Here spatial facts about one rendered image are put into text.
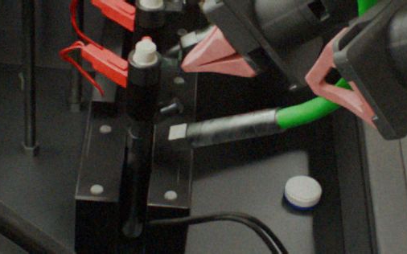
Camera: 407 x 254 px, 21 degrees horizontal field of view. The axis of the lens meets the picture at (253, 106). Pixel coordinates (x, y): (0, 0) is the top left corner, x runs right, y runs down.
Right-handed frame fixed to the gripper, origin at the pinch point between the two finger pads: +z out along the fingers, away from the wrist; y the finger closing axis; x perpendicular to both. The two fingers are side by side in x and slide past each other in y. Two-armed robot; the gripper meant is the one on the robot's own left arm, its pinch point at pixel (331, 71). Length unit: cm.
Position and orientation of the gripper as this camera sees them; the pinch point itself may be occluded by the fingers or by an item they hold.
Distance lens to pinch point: 73.4
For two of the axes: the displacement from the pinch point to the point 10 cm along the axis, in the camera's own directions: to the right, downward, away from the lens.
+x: 5.5, 8.0, 2.4
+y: -6.4, 5.9, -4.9
